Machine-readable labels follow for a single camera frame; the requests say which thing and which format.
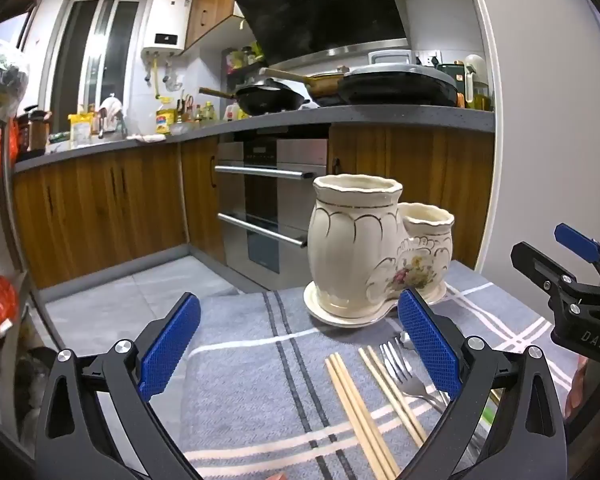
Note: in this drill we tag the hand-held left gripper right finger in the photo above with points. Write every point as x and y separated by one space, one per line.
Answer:
430 345

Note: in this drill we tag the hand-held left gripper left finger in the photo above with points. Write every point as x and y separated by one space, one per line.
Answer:
172 345

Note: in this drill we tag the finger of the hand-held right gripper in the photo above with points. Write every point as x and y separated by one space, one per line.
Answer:
575 242
537 262

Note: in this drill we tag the metal fork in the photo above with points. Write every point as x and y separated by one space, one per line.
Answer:
397 372
412 382

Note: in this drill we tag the cream ceramic double utensil holder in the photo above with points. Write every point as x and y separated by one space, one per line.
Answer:
350 240

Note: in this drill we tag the person's right hand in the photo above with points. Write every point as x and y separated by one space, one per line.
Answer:
577 387

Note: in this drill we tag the grey plaid tablecloth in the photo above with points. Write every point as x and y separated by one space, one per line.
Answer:
260 390

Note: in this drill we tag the wooden lower corner cabinets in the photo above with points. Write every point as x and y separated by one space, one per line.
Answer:
105 210

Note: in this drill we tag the wooden lower cabinet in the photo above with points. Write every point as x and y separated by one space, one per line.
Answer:
420 160

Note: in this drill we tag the glass oil bottle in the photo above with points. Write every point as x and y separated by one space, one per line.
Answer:
482 97

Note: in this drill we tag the stainless steel built-in oven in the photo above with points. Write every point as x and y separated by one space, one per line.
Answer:
265 195

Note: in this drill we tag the green kitchen appliance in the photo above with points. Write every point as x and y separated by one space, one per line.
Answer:
450 75

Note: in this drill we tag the white dish cloth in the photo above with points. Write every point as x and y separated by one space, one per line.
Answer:
145 137

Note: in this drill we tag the grey kitchen countertop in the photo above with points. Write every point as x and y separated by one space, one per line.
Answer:
380 115

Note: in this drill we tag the large pan with grey lid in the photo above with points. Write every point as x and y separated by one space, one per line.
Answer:
400 85

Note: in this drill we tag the yellow cooking oil bottle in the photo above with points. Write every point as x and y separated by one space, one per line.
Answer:
164 120

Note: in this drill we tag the yellow food bag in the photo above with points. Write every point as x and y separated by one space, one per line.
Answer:
80 130

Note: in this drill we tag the faucet with white cloth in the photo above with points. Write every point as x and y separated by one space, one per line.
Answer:
111 110

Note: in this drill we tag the dark jar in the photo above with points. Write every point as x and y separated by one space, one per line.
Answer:
37 132

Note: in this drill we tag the black wok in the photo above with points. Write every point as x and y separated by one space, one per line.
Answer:
270 100

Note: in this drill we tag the brown frying pan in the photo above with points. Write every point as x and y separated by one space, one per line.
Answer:
325 85

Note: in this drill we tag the spice rack with jars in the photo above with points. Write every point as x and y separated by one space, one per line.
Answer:
240 62

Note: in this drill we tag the kitchen window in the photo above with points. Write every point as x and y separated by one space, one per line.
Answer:
95 50

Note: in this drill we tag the white water heater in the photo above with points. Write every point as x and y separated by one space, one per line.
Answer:
166 20

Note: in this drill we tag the black range hood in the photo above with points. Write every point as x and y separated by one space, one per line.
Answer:
320 5

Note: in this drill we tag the wall socket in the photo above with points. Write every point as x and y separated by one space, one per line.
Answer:
430 57

